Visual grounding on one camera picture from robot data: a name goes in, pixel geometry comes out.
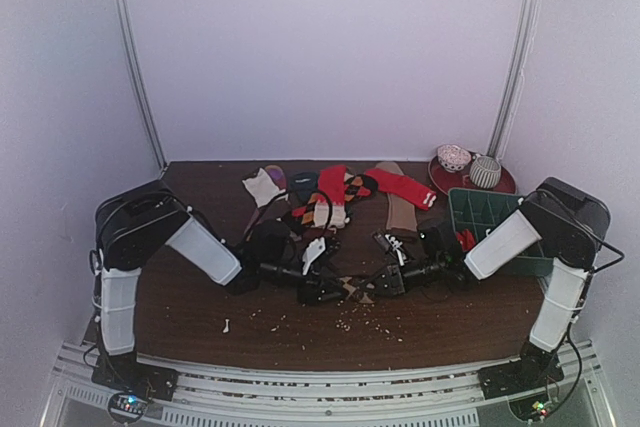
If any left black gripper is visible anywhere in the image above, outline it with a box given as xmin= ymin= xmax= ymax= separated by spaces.
xmin=261 ymin=258 xmax=350 ymax=307

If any brown beige argyle sock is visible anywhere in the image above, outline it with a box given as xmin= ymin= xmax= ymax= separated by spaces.
xmin=339 ymin=276 xmax=375 ymax=305

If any red snowflake sock pair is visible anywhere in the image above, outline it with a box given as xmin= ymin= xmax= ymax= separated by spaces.
xmin=456 ymin=229 xmax=476 ymax=252

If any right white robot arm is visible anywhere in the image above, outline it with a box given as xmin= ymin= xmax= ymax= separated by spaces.
xmin=369 ymin=177 xmax=611 ymax=389

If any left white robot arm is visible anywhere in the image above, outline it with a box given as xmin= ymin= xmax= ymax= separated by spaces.
xmin=89 ymin=181 xmax=349 ymax=391

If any tan brown sock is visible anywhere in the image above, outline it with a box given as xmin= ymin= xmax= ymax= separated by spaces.
xmin=386 ymin=193 xmax=418 ymax=242

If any dark blue sock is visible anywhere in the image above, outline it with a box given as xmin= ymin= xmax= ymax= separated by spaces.
xmin=289 ymin=172 xmax=319 ymax=202

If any purple orange striped sock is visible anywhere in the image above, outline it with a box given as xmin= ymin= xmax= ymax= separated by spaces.
xmin=244 ymin=164 xmax=289 ymax=236

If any red sock white cuff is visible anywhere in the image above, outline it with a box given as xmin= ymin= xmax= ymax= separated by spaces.
xmin=365 ymin=168 xmax=437 ymax=210

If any red white zigzag sock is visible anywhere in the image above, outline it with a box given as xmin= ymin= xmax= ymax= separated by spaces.
xmin=314 ymin=165 xmax=347 ymax=229

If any orange brown argyle sock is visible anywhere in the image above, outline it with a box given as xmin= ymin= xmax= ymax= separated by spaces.
xmin=281 ymin=171 xmax=378 ymax=236

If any green divided organizer tray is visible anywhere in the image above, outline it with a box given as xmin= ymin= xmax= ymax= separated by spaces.
xmin=448 ymin=188 xmax=553 ymax=277

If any red round plate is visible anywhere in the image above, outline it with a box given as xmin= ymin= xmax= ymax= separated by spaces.
xmin=428 ymin=152 xmax=517 ymax=196

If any white red patterned bowl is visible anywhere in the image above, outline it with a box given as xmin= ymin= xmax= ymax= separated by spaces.
xmin=437 ymin=144 xmax=472 ymax=173

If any grey striped cup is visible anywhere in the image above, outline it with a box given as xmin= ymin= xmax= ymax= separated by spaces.
xmin=469 ymin=155 xmax=502 ymax=189

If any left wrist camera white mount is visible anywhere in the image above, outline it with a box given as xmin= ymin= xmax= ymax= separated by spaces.
xmin=301 ymin=237 xmax=326 ymax=276

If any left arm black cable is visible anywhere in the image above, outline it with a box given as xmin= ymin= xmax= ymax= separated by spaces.
xmin=234 ymin=189 xmax=336 ymax=248

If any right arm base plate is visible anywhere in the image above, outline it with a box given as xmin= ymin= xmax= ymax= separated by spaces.
xmin=478 ymin=360 xmax=564 ymax=400

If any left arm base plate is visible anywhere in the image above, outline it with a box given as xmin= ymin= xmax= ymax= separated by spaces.
xmin=91 ymin=363 xmax=178 ymax=401

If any right aluminium frame post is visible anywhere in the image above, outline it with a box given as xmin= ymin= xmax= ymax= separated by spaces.
xmin=487 ymin=0 xmax=540 ymax=162

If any aluminium frame post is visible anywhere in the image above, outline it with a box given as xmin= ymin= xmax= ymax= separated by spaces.
xmin=487 ymin=0 xmax=540 ymax=162
xmin=114 ymin=0 xmax=168 ymax=173

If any left aluminium frame post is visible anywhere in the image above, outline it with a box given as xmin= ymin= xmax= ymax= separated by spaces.
xmin=114 ymin=0 xmax=168 ymax=173

